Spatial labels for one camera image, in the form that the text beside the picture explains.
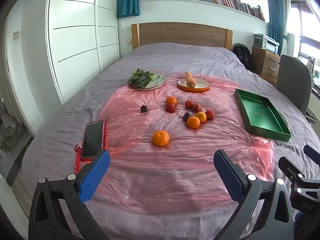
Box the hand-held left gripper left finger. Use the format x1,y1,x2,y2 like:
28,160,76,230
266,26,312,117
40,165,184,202
28,149,111,240

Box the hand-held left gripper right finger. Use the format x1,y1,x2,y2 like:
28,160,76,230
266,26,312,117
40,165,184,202
213,149,294,240

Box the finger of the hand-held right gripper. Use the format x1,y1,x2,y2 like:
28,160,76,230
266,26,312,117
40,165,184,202
278,156,320,216
303,144,320,162

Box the green tray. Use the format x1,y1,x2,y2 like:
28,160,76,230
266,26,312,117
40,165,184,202
234,88,292,142

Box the large orange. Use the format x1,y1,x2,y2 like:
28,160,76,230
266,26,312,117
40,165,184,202
152,130,170,147

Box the person's right hand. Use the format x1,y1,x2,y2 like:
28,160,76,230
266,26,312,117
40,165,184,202
294,211,304,232

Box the phone in red case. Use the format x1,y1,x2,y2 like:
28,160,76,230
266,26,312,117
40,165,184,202
80,120,106,159

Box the pink plastic sheet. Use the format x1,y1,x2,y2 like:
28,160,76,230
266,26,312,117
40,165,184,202
75,74,275,214

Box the grey office chair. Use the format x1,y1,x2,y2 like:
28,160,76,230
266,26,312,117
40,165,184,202
274,54,317,124

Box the orange rimmed plate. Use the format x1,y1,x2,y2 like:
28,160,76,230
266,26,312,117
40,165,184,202
177,78,210,92

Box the wooden dresser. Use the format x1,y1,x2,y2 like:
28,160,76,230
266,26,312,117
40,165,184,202
251,46,280,84

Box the carrot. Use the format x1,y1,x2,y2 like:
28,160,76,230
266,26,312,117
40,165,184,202
185,71,196,88

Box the leafy green vegetable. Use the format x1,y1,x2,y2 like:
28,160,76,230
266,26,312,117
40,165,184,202
128,68,155,88

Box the patterned grey plate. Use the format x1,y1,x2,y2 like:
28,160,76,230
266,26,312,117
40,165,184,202
135,73,167,90

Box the grey printer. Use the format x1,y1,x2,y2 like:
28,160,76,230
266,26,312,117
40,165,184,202
254,34,280,55

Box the black backpack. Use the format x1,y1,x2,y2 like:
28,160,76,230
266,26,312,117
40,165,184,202
232,43,252,70

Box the white wardrobe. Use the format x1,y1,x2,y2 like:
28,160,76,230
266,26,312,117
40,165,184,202
45,0,120,104

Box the wooden headboard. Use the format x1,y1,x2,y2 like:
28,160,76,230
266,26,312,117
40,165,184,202
131,22,233,50

